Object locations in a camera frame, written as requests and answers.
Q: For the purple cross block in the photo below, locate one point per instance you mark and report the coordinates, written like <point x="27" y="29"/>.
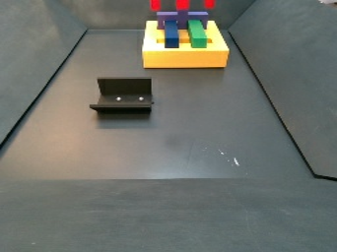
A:
<point x="181" y="17"/>

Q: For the black angle bracket stand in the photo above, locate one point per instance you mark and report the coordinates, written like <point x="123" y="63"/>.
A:
<point x="123" y="95"/>

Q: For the yellow base board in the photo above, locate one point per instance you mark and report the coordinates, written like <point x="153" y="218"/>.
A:
<point x="183" y="57"/>

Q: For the blue bar block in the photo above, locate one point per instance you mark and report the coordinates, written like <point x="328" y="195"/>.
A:
<point x="171" y="34"/>

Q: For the green bar block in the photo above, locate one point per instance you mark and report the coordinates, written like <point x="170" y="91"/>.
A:
<point x="198" y="37"/>

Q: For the red E-shaped block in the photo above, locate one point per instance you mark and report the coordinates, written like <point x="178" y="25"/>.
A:
<point x="181" y="4"/>

